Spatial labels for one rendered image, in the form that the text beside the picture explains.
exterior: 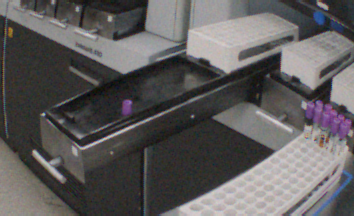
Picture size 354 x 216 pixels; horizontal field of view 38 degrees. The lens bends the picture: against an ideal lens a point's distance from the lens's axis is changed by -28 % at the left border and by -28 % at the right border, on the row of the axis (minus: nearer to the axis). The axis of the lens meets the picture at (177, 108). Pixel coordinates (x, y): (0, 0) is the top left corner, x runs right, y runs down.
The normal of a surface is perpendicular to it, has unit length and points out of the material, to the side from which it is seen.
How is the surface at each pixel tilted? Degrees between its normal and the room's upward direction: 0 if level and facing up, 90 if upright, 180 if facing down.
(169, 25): 90
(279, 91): 90
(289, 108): 90
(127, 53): 90
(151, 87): 0
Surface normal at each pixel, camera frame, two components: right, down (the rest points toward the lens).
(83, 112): 0.07, -0.88
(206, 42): -0.69, 0.30
